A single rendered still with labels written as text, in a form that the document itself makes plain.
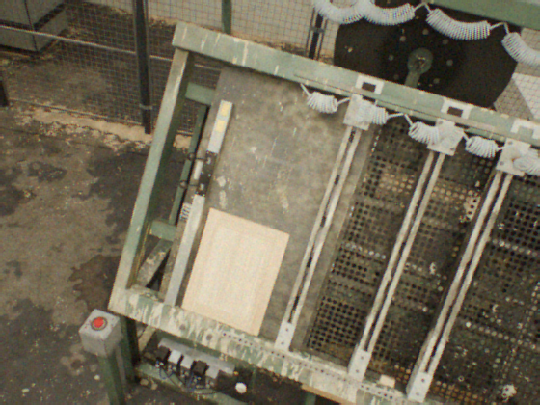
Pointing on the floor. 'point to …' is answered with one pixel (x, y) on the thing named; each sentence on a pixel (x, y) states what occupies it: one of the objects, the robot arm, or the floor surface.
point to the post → (112, 379)
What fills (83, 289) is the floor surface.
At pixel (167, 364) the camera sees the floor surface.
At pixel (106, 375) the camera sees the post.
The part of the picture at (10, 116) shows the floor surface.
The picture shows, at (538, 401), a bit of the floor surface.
